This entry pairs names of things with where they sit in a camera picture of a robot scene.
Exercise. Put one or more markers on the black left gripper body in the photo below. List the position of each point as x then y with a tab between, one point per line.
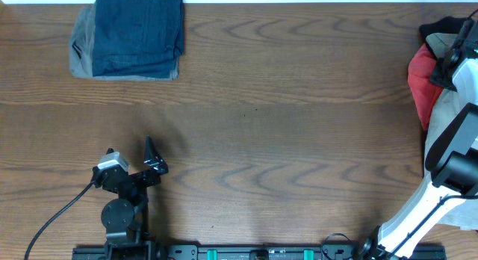
143	181

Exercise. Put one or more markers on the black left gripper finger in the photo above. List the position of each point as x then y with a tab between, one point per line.
153	159
109	151

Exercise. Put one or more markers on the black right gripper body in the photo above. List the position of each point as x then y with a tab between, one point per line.
442	76

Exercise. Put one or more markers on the khaki shorts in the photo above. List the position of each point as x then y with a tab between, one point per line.
444	110

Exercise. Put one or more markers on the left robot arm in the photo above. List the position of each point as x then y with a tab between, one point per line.
126	218

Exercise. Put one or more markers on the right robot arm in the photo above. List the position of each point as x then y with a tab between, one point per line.
452	166

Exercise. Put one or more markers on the red garment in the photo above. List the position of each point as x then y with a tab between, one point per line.
424	93

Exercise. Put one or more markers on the black t-shirt with print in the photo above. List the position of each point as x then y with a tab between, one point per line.
447	25

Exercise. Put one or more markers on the folded grey trousers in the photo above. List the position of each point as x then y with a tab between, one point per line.
81	45

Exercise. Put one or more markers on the folded dark blue jeans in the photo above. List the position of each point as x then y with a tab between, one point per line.
138	38

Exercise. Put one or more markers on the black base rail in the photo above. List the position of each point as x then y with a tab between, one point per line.
192	252

